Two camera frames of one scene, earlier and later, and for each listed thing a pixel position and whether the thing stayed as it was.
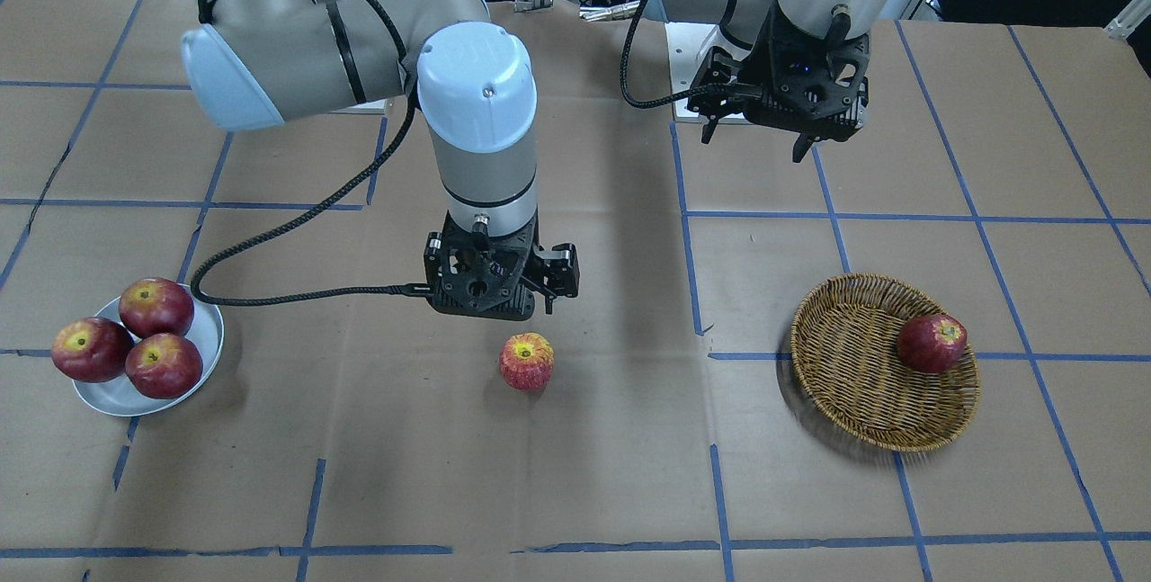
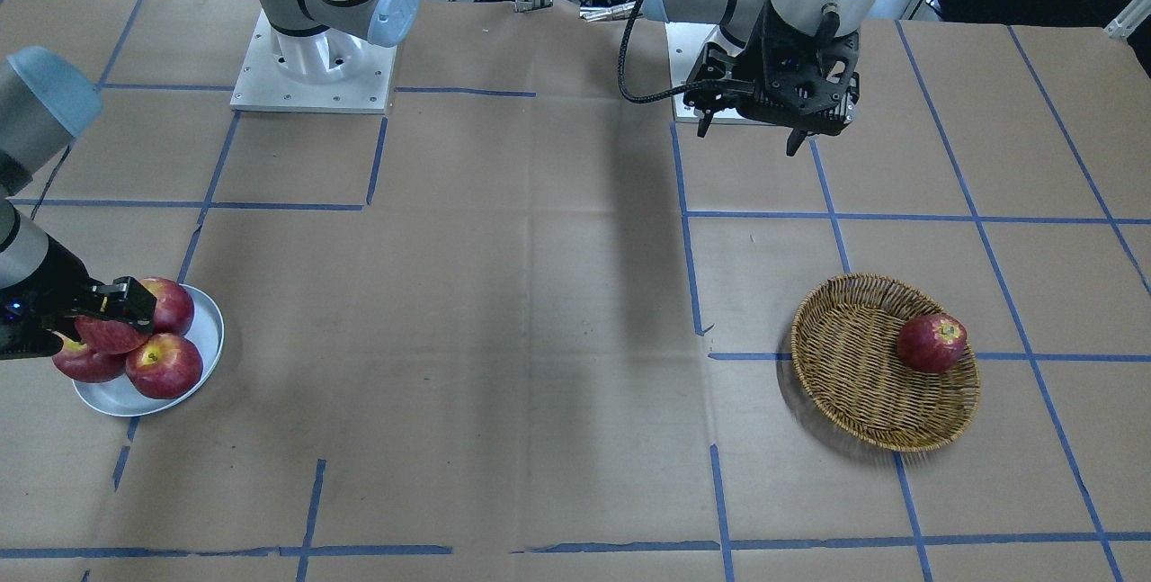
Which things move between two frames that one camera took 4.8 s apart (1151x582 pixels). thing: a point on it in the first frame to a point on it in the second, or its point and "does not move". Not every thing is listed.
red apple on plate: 155,305 does not move
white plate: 119,397 does not move
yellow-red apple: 526,361 to 108,336
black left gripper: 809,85 does not move
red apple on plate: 91,349 does not move
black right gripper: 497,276 to 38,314
